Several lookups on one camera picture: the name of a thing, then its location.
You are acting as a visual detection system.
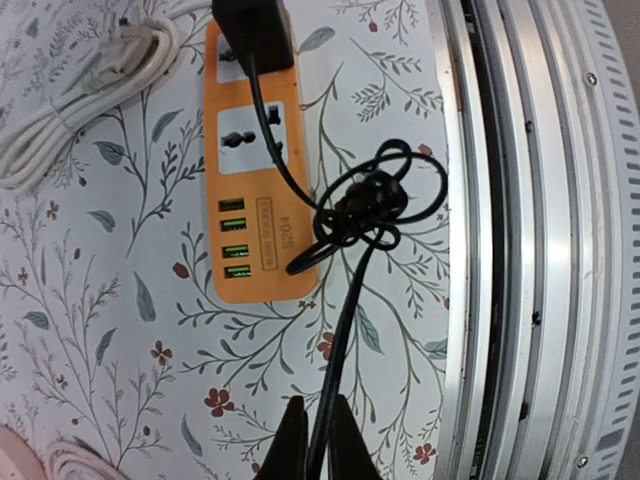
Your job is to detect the black adapter with cable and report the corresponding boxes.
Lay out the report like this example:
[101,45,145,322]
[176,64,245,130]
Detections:
[212,1,448,479]

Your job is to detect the front aluminium rail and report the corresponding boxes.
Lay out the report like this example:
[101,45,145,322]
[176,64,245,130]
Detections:
[426,1,639,479]

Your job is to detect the pink round power strip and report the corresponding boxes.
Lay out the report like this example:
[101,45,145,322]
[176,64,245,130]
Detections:
[0,426,47,480]

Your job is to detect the floral table mat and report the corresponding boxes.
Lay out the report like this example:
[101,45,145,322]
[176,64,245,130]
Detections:
[1,1,450,479]

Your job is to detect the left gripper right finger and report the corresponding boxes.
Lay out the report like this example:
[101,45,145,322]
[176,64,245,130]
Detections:
[329,395,381,480]

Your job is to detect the white cable with plug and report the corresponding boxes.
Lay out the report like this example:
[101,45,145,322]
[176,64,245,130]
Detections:
[0,9,184,191]

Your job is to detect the orange power strip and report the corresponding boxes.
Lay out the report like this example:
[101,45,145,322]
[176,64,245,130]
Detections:
[203,23,317,304]

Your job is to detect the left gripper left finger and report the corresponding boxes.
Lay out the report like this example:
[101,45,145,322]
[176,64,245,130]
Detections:
[257,396,308,480]

